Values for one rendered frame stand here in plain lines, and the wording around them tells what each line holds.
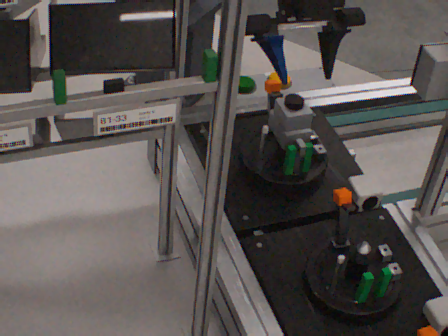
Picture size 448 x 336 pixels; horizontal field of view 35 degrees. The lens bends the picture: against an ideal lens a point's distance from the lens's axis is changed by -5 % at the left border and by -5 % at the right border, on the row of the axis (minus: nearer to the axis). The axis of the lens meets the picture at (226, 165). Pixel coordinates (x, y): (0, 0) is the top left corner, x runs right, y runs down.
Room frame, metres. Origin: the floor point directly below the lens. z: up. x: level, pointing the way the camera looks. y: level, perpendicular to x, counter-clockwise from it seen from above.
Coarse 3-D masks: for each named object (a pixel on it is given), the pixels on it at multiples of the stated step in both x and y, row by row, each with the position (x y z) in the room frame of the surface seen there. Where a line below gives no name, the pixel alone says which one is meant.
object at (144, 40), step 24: (168, 0) 0.65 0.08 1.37; (48, 24) 0.61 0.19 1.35; (72, 24) 0.62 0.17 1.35; (96, 24) 0.63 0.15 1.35; (120, 24) 0.63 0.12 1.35; (144, 24) 0.64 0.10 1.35; (168, 24) 0.64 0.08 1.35; (72, 48) 0.61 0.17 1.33; (96, 48) 0.62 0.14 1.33; (120, 48) 0.62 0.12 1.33; (144, 48) 0.63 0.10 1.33; (168, 48) 0.63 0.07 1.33; (72, 72) 0.60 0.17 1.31; (96, 72) 0.61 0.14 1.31; (120, 72) 0.61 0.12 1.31
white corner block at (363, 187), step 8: (352, 176) 0.85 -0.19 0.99; (360, 176) 0.86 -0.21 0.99; (368, 176) 0.86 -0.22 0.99; (352, 184) 0.84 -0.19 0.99; (360, 184) 0.84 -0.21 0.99; (368, 184) 0.84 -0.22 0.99; (376, 184) 0.84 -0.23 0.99; (352, 192) 0.83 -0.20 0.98; (360, 192) 0.82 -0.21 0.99; (368, 192) 0.82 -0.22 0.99; (376, 192) 0.83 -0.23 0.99; (360, 200) 0.81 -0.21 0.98; (368, 200) 0.82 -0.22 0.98; (376, 200) 0.82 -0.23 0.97; (360, 208) 0.81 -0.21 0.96; (368, 208) 0.82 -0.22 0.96
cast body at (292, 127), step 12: (288, 96) 0.89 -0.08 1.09; (300, 96) 0.90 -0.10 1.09; (276, 108) 0.89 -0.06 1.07; (288, 108) 0.88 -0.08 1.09; (300, 108) 0.88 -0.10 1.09; (276, 120) 0.89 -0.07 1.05; (288, 120) 0.86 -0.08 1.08; (300, 120) 0.87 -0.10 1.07; (276, 132) 0.88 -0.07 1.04; (288, 132) 0.86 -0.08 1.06; (300, 132) 0.86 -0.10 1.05; (288, 144) 0.86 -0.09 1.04; (300, 144) 0.85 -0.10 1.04; (300, 156) 0.84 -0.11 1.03
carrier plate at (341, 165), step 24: (240, 120) 0.98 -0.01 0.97; (264, 120) 0.99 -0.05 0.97; (312, 120) 1.01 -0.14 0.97; (192, 144) 0.92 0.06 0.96; (336, 144) 0.95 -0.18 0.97; (240, 168) 0.86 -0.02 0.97; (336, 168) 0.89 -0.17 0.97; (360, 168) 0.90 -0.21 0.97; (240, 192) 0.81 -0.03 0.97; (264, 192) 0.82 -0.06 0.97; (312, 192) 0.83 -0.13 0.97; (240, 216) 0.76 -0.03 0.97; (264, 216) 0.77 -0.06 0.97; (288, 216) 0.77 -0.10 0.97; (312, 216) 0.78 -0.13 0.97
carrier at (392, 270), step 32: (320, 224) 0.76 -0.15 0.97; (352, 224) 0.77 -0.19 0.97; (384, 224) 0.78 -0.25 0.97; (256, 256) 0.69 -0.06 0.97; (288, 256) 0.69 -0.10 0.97; (320, 256) 0.68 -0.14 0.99; (352, 256) 0.66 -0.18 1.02; (384, 256) 0.68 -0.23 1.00; (416, 256) 0.72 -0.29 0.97; (288, 288) 0.64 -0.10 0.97; (320, 288) 0.62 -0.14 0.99; (352, 288) 0.63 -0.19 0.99; (384, 288) 0.62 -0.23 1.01; (416, 288) 0.66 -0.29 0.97; (288, 320) 0.58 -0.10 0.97; (320, 320) 0.59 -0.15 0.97; (352, 320) 0.59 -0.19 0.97; (384, 320) 0.60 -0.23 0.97; (416, 320) 0.60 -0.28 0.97
